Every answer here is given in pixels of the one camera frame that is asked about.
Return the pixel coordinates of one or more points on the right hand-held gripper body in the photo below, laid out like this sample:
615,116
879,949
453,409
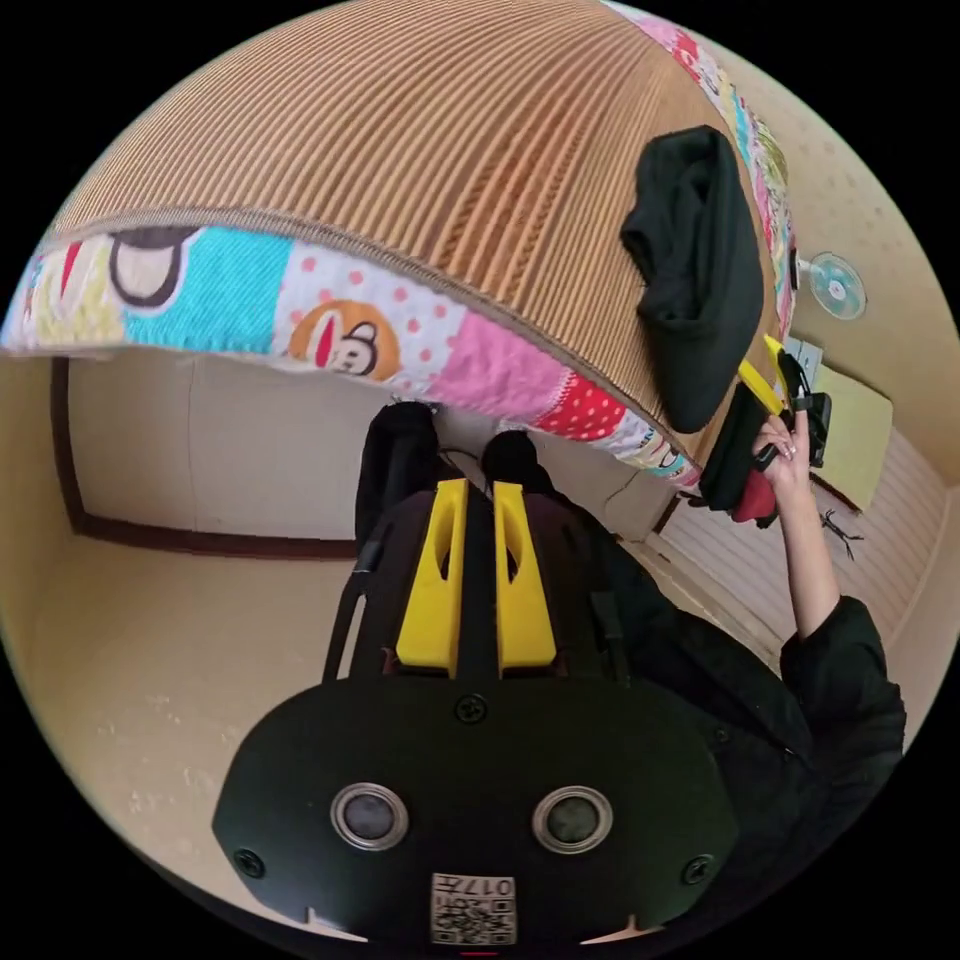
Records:
739,457

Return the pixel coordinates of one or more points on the black long pants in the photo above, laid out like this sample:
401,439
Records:
697,285

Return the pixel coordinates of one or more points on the person's right forearm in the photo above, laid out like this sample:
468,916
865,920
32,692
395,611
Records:
811,555

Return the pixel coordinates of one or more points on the wall fan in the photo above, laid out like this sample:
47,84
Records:
836,286

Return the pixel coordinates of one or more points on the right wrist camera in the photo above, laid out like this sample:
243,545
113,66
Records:
819,427

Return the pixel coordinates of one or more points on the person's body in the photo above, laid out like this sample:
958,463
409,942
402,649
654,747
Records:
750,712

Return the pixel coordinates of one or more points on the person's right hand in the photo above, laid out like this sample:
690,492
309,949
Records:
793,461

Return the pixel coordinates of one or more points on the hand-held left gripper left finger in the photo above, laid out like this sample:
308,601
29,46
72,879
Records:
429,585

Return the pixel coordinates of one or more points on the bed with woven mat and quilt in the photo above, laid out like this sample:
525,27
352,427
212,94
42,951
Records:
420,150

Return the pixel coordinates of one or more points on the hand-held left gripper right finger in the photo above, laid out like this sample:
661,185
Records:
526,600

